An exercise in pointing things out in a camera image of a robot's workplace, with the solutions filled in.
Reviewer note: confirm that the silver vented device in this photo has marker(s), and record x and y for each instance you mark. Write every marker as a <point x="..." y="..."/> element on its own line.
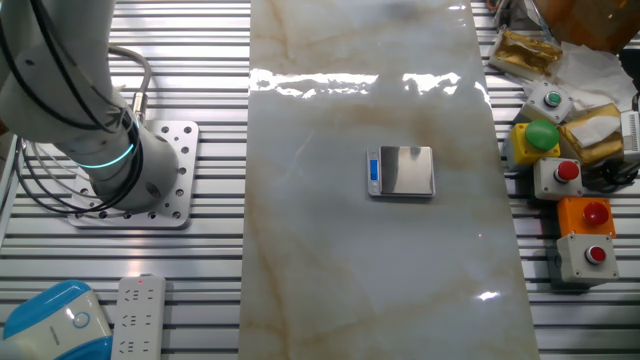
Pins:
<point x="631" y="135"/>

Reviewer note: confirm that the silver digital scale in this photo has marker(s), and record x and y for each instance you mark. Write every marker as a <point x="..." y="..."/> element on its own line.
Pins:
<point x="405" y="172"/>

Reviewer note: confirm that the brown wrapped box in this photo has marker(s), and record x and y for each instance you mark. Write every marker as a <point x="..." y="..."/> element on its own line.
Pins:
<point x="590" y="25"/>

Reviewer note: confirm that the white power strip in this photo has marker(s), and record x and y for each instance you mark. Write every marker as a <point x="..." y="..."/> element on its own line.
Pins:
<point x="139" y="320"/>

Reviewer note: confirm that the grey box green button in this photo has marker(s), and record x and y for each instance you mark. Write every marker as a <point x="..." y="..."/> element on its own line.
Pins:
<point x="537" y="107"/>

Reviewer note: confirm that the orange box red button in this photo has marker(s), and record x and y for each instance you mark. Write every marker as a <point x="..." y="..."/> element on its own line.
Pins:
<point x="572" y="222"/>

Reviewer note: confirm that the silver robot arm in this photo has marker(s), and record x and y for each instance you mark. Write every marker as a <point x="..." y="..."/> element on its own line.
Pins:
<point x="65" y="100"/>

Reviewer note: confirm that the marble pattern board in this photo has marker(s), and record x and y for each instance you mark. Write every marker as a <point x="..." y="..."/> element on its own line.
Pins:
<point x="350" y="275"/>

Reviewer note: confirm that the metal robot mounting plate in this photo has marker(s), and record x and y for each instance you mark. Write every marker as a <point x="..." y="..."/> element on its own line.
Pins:
<point x="180" y="150"/>

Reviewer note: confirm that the grey corner bracket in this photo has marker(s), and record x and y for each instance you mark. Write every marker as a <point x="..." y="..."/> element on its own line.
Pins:
<point x="532" y="17"/>

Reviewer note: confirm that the blue and white device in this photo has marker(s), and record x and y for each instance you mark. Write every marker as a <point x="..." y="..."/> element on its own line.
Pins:
<point x="50" y="325"/>

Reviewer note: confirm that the white crumpled paper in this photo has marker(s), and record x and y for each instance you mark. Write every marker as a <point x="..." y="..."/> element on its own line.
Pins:
<point x="595" y="75"/>

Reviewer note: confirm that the grey box red button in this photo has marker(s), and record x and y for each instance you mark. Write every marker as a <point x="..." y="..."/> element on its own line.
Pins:
<point x="550" y="182"/>
<point x="575" y="265"/>

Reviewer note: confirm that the yellow box green mushroom button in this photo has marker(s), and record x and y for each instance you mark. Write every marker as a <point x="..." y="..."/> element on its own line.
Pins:
<point x="542" y="134"/>

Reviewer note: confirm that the gold tissue pack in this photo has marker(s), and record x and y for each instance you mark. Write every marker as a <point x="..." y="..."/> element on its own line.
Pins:
<point x="600" y="145"/>

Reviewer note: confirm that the gold foil pack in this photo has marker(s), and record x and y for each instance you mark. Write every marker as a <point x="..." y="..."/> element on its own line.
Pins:
<point x="525" y="52"/>

